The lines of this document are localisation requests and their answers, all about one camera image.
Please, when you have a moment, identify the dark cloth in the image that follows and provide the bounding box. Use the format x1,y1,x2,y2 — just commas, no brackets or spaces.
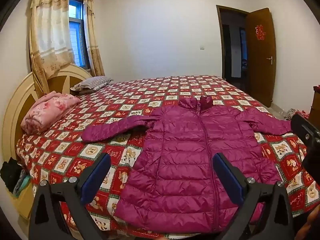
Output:
0,157,24,195

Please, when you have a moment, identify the teal cloth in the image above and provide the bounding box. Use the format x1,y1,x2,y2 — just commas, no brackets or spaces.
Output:
13,169,31,196

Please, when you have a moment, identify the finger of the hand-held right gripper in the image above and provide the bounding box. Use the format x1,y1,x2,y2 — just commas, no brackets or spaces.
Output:
291,114,320,147

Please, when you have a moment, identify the brown wooden door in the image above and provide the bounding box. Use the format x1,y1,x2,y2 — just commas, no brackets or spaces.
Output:
245,8,277,108

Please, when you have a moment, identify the red checkered bear bedspread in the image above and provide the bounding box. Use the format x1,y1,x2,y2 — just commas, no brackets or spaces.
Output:
16,75,314,238

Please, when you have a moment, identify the red paper door decoration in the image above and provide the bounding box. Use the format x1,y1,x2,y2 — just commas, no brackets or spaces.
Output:
254,24,265,40

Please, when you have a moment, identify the grey patterned pillow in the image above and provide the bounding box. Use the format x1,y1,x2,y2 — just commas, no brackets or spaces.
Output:
70,76,113,92

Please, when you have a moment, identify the clutter on floor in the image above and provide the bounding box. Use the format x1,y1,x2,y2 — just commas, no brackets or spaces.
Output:
284,108,310,120

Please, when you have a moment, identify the magenta puffer jacket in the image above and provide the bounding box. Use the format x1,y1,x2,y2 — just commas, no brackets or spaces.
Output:
80,96,295,233

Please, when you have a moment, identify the cream wooden nightstand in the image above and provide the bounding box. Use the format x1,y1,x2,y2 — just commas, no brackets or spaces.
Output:
12,180,35,220

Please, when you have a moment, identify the person's right forearm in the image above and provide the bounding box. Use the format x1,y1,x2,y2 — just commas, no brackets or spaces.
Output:
295,209,320,240

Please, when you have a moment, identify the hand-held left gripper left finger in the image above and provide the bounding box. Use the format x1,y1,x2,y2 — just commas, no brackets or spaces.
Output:
29,152,112,240

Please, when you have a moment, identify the dark wooden door frame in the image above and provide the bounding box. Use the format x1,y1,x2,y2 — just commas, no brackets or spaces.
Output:
216,5,248,94

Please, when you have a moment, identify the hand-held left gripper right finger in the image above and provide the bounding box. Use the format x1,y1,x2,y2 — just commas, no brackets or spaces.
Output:
212,152,293,240

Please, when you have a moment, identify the brown wooden cabinet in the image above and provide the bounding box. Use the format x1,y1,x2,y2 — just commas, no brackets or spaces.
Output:
309,85,320,125

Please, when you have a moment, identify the pink folded blanket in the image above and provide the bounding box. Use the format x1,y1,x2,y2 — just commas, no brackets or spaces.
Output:
20,92,82,135

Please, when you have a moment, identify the cream wooden headboard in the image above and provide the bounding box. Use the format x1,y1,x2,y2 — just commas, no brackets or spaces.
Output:
2,64,93,167

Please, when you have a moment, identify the window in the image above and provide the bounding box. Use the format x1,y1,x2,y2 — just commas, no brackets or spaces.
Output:
68,0,91,69

